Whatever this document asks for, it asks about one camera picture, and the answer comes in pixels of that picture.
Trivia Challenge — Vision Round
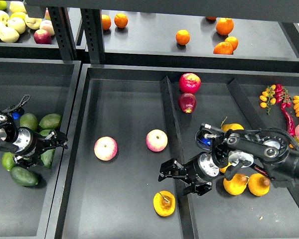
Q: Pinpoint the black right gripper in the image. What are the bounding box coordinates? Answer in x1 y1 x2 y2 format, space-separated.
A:
158 153 219 196

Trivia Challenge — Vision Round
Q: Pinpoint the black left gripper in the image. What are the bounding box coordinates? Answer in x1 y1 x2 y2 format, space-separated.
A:
13 127 68 169

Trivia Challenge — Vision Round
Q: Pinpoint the yellow pear with stem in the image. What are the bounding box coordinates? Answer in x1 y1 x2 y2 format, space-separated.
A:
153 190 176 217

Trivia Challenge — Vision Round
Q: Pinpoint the dark green avocado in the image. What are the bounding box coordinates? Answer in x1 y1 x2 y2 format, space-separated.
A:
10 166 39 187

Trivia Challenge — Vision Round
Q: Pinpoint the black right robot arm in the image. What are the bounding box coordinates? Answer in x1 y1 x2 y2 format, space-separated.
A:
158 123 299 196

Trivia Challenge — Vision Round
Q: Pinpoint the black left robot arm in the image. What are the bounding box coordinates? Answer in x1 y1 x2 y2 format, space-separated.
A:
0 95 68 168

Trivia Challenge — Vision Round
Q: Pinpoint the green avocado centre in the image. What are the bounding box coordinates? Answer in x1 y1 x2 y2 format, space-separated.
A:
39 129 56 138

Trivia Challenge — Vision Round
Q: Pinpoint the yellow pear middle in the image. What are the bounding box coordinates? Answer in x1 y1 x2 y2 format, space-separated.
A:
219 162 231 174

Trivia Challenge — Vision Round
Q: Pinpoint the yellow pear upper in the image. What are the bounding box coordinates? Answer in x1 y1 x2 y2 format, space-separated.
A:
221 117 244 132

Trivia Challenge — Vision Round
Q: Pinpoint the yellow pear lower right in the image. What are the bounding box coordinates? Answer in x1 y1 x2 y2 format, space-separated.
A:
248 173 270 196

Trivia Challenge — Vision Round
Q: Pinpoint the black centre divider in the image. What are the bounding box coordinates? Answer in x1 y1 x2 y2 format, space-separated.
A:
159 76 198 239

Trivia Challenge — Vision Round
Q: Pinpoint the pink apple right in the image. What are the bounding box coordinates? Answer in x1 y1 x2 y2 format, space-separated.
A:
146 129 168 152

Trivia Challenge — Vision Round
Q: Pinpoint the pink apple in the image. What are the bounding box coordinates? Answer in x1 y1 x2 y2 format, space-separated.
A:
146 129 168 152
94 136 118 161

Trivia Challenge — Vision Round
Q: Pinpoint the pink apple left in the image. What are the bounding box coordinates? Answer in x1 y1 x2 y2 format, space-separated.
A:
94 136 118 161

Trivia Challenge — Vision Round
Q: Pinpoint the dark red apple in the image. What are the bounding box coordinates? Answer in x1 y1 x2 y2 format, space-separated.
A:
178 93 197 114

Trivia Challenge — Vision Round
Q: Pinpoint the bright red apple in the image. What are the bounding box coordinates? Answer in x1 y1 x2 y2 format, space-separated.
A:
179 73 201 94

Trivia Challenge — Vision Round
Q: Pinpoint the red apple on shelf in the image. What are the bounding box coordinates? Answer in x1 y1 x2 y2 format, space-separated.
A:
34 29 52 44

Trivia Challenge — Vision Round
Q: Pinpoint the orange cherry tomato bunch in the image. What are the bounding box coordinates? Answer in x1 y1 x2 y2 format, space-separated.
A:
259 85 276 115

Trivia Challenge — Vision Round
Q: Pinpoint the red chili pepper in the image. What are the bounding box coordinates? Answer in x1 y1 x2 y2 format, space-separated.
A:
281 108 296 137

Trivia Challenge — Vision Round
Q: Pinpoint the pale yellow apple front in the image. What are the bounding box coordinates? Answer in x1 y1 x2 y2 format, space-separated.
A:
0 26 19 43

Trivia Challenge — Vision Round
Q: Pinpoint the red cherry tomato bunch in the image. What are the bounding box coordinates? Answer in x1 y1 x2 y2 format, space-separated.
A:
275 84 292 109

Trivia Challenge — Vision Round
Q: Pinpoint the pale yellow apple middle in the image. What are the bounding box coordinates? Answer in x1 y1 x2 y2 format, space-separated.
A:
7 17 26 34

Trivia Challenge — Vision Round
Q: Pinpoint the orange front right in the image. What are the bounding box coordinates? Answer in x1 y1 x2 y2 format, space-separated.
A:
213 42 234 55

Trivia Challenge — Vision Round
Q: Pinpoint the orange centre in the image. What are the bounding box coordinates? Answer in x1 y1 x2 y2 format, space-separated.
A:
175 29 190 45

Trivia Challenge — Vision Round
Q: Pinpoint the orange far left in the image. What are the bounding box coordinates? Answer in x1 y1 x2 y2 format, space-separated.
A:
101 14 112 31

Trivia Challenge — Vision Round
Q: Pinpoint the orange small right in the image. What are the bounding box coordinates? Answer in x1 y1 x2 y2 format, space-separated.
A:
225 36 239 51

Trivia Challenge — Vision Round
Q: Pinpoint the large orange upper right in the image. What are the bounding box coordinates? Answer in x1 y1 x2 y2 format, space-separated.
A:
216 17 234 36

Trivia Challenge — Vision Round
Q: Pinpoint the black shelf post left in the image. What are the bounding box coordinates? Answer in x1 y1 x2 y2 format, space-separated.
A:
47 6 77 61

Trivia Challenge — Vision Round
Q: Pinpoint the black shelf post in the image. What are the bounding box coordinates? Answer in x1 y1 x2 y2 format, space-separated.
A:
47 6 77 61
80 8 106 64

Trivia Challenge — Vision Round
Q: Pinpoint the black shelf post right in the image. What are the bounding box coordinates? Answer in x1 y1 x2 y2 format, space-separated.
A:
80 8 106 64

